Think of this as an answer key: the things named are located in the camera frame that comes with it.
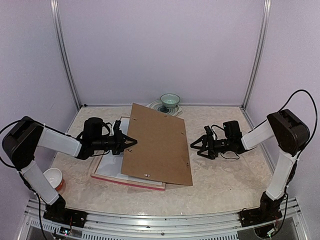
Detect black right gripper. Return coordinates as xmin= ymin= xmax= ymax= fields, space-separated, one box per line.
xmin=191 ymin=134 xmax=233 ymax=160

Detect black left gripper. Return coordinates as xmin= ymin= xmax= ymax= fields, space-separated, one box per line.
xmin=92 ymin=129 xmax=137 ymax=155

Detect brown backing board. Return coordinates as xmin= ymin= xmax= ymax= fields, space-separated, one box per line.
xmin=121 ymin=103 xmax=193 ymax=186

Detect wooden picture frame red edge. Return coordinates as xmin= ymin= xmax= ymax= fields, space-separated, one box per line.
xmin=90 ymin=115 xmax=166 ymax=192

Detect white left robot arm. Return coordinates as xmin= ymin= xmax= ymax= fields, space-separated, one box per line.
xmin=0 ymin=116 xmax=138 ymax=223

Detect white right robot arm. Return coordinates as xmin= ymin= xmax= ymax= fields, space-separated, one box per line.
xmin=190 ymin=109 xmax=311 ymax=222

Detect white plate green rings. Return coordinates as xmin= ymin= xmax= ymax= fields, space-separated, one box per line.
xmin=146 ymin=99 xmax=182 ymax=118

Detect green ceramic bowl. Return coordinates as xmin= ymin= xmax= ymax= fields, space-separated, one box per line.
xmin=160 ymin=93 xmax=181 ymax=109

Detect white bowl orange outside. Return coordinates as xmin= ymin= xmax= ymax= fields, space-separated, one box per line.
xmin=43 ymin=167 xmax=65 ymax=191

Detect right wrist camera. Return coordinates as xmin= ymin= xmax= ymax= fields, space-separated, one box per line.
xmin=204 ymin=125 xmax=216 ymax=140

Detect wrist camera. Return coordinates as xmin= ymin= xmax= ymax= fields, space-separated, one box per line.
xmin=204 ymin=125 xmax=216 ymax=140
xmin=112 ymin=120 xmax=122 ymax=137

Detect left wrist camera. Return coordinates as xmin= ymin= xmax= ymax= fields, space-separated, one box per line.
xmin=112 ymin=120 xmax=122 ymax=137

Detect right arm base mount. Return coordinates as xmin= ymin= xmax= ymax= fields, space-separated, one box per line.
xmin=238 ymin=192 xmax=285 ymax=228

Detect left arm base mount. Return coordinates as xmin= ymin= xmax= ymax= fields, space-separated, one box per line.
xmin=43 ymin=194 xmax=88 ymax=228

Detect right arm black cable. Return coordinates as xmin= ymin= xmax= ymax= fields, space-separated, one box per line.
xmin=277 ymin=89 xmax=316 ymax=151

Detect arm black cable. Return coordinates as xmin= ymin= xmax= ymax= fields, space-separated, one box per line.
xmin=277 ymin=89 xmax=316 ymax=151
xmin=0 ymin=119 xmax=31 ymax=168

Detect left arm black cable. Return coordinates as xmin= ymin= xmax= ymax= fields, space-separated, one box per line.
xmin=0 ymin=119 xmax=31 ymax=168

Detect right aluminium corner post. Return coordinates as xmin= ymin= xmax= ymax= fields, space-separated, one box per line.
xmin=241 ymin=0 xmax=272 ymax=107

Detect aluminium corner post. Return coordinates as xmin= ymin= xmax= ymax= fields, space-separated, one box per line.
xmin=241 ymin=0 xmax=272 ymax=107
xmin=50 ymin=0 xmax=82 ymax=110

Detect left aluminium corner post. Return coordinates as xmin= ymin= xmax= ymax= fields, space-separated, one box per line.
xmin=50 ymin=0 xmax=82 ymax=110

